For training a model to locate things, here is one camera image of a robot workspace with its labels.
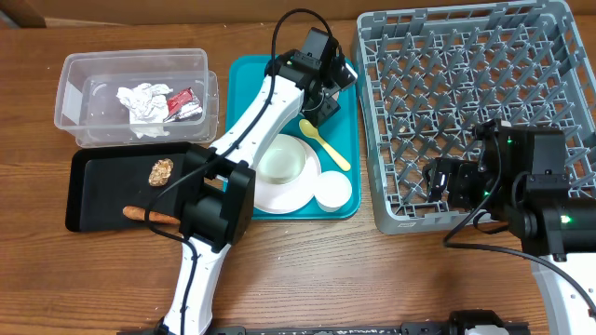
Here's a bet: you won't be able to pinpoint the yellow plastic spoon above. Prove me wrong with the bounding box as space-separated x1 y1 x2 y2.
299 118 351 171

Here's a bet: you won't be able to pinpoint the teal plastic tray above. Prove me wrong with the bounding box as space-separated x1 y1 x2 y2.
225 55 361 221

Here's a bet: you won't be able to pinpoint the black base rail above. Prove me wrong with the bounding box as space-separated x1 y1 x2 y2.
115 309 532 335

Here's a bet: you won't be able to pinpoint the clear plastic bin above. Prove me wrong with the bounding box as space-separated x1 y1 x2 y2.
54 48 219 148

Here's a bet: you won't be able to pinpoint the white bowl with food scraps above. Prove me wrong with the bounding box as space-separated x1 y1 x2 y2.
257 134 306 184

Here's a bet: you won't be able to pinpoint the red foil wrapper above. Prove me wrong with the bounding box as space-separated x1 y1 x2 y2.
164 87 203 123

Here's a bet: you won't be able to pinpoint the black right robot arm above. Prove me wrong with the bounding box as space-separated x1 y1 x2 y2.
423 118 595 334

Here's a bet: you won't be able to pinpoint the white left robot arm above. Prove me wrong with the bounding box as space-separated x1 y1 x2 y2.
156 28 358 334

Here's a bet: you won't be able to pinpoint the white plastic cup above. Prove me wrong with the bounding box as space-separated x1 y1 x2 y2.
314 171 352 212

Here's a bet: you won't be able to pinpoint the white napkin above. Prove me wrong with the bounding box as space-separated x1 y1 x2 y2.
116 83 173 139

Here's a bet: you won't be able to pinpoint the black tray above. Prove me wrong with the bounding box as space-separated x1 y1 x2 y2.
65 142 200 233

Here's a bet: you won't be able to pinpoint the white round plate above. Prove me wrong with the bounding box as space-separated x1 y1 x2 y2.
254 137 321 214

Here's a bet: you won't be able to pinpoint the brown food scraps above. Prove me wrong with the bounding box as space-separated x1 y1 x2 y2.
148 158 174 187

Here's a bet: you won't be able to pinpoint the grey dishwasher rack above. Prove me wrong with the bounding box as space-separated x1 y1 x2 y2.
352 1 595 235

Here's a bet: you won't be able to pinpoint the brown sausage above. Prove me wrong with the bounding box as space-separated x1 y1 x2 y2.
122 206 181 225

